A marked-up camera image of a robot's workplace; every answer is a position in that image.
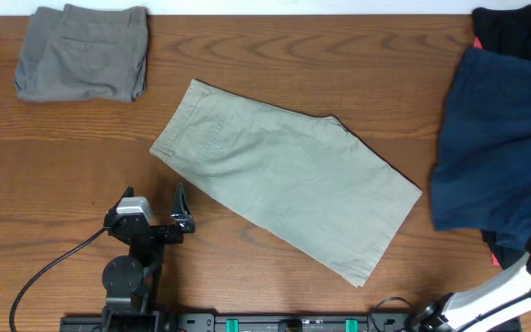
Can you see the beige khaki shorts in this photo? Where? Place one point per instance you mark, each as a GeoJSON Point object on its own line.
{"type": "Point", "coordinates": [306, 179]}

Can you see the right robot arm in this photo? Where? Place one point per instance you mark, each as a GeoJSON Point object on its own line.
{"type": "Point", "coordinates": [494, 302]}

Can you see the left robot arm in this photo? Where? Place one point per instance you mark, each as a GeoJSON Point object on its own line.
{"type": "Point", "coordinates": [132, 281]}

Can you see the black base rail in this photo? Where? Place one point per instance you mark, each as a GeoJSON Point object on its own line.
{"type": "Point", "coordinates": [247, 323]}

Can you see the black garment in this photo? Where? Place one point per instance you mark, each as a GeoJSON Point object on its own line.
{"type": "Point", "coordinates": [506, 32]}

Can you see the folded grey shorts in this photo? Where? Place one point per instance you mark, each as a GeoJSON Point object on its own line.
{"type": "Point", "coordinates": [79, 54]}

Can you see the navy blue shorts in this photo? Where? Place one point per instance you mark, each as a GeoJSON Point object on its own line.
{"type": "Point", "coordinates": [482, 178]}

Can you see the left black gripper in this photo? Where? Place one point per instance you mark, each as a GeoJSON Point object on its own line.
{"type": "Point", "coordinates": [156, 231]}

